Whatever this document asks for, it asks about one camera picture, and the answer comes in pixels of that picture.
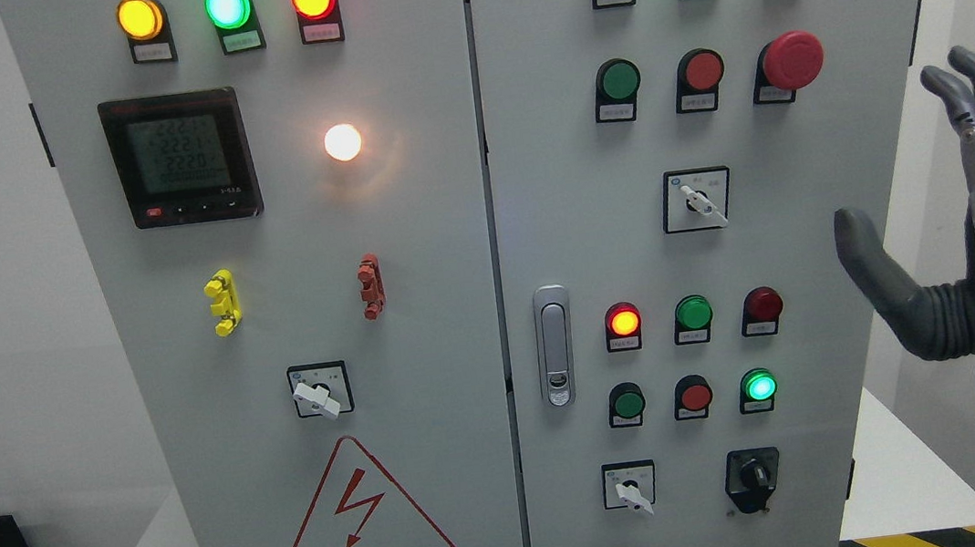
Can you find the gray rotary switch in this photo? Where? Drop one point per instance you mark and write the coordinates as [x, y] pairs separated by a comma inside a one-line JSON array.
[[695, 200], [629, 485]]

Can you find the lit green push button lower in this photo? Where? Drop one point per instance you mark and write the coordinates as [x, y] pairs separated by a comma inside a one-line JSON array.
[[757, 391]]

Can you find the green indicator light middle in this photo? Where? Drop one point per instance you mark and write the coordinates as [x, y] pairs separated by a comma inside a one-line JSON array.
[[693, 318]]

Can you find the green indicator light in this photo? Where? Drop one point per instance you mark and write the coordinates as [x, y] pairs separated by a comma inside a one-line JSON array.
[[693, 318], [236, 25]]

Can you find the red emergency stop button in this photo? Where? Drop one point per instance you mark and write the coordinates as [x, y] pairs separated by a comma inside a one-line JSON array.
[[787, 64]]

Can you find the red push button lower row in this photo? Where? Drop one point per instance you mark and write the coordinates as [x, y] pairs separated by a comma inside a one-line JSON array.
[[692, 398]]

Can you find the red push button row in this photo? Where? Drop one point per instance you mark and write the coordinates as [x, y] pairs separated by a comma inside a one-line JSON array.
[[692, 398], [699, 74]]

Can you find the red push button upper row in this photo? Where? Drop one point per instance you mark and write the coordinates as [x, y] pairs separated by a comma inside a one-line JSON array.
[[699, 74]]

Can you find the right gray cabinet door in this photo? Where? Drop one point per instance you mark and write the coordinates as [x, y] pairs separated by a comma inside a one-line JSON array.
[[580, 203]]

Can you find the gray cabinet door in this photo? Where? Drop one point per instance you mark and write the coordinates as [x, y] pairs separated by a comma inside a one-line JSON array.
[[580, 203], [426, 377]]

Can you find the lit red indicator light middle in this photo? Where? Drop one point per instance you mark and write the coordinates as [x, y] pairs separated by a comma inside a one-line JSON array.
[[623, 322]]

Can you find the green push button lower row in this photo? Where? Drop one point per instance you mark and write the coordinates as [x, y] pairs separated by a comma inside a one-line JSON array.
[[627, 405]]

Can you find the green push button row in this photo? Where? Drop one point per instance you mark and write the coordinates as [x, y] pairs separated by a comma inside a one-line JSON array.
[[627, 405], [617, 85]]

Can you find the green push button upper row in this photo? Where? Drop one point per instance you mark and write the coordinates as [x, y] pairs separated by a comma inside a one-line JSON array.
[[617, 85]]

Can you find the red terminal clip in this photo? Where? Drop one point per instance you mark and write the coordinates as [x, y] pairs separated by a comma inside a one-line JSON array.
[[371, 286]]

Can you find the white glowing lamp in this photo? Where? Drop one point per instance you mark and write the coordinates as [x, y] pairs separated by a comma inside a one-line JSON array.
[[343, 142]]

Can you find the red electric hazard warning sticker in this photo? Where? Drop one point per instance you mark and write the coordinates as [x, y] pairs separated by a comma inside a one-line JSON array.
[[359, 504]]

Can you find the left gray cabinet door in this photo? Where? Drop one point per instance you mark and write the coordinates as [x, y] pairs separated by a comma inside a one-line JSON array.
[[426, 377]]

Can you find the red-orange indicator light top left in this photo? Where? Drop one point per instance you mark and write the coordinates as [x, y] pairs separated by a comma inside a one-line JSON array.
[[320, 21]]

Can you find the yellow terminal clip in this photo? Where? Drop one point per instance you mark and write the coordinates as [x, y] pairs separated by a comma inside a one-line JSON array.
[[225, 302]]

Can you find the green indicator light top left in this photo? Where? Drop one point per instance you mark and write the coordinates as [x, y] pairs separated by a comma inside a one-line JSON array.
[[236, 25]]

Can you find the digital power meter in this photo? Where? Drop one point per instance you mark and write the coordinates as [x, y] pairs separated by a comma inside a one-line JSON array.
[[182, 158]]

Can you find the yellow indicator light top left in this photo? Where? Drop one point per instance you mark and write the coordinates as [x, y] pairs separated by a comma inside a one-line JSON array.
[[148, 31]]

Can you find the black rotary selector switch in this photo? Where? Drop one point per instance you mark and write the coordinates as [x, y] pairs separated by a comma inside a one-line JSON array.
[[752, 476]]

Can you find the silver door latch handle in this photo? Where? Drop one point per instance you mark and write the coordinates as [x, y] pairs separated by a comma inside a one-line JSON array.
[[553, 338]]

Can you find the gray rotary switch left door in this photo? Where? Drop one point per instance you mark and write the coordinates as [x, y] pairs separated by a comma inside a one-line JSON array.
[[320, 389]]

